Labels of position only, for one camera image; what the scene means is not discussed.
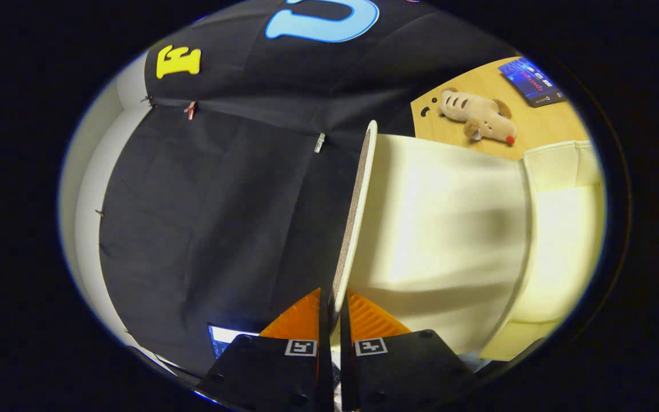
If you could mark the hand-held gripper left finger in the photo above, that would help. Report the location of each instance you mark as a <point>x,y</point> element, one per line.
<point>266,372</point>

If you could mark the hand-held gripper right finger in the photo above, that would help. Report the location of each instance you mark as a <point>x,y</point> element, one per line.
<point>404,372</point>

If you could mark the beige fabric storage box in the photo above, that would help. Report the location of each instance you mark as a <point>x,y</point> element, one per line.
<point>438,229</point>

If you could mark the small silver clip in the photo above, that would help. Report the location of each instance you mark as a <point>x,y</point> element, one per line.
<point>319,143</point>

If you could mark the brown plush toy dog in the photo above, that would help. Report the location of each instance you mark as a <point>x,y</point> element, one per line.
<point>475,111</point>

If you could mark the small red clip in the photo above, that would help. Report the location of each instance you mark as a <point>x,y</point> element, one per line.
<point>190,110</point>

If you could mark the dark blue book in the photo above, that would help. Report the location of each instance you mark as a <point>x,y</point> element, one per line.
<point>532,83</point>

